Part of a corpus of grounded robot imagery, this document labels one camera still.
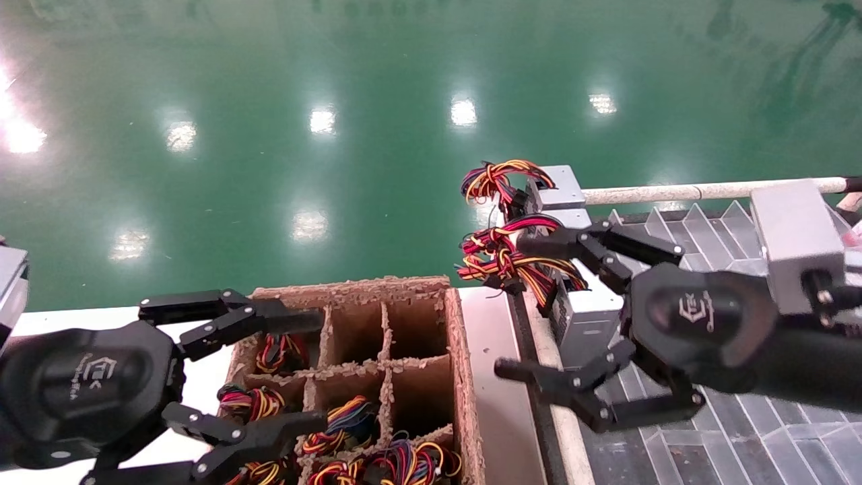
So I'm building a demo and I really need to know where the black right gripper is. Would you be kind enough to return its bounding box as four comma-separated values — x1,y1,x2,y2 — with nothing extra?
494,221,782,435

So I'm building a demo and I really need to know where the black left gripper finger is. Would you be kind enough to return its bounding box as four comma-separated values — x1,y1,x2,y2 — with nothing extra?
137,288,327,362

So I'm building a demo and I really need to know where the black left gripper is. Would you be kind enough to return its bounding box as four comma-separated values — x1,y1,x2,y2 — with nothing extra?
0,321,329,485

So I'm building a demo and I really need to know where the silver power supply with cables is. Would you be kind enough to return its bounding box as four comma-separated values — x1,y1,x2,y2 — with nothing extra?
460,158,588,211
456,249,634,371
461,210,593,270
364,431,464,485

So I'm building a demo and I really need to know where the brown cardboard divider box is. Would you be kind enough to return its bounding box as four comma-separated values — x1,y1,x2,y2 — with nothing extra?
214,275,487,485

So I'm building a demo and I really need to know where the clear acrylic divider tray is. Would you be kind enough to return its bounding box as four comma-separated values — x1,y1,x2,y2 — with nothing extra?
586,195,862,485

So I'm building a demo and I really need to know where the wire bundle top middle cell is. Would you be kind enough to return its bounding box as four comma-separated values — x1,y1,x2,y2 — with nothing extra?
217,384,287,422

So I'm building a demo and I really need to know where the wire bundle top right cell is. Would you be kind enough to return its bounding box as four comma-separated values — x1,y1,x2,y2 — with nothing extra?
256,333,310,375

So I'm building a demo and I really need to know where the cable bundle in box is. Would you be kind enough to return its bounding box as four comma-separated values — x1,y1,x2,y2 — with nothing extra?
301,395,378,455

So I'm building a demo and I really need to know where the wire bundle bottom left corner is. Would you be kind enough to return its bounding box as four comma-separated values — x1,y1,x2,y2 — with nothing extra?
308,458,368,485

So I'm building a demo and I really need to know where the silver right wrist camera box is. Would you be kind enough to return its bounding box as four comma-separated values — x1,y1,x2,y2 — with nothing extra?
750,179,851,317

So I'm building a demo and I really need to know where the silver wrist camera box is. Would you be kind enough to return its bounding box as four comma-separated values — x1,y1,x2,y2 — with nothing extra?
750,179,851,317
0,236,31,351

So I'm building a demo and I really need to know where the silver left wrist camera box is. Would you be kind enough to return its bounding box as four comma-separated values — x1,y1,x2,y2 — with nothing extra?
0,236,31,351

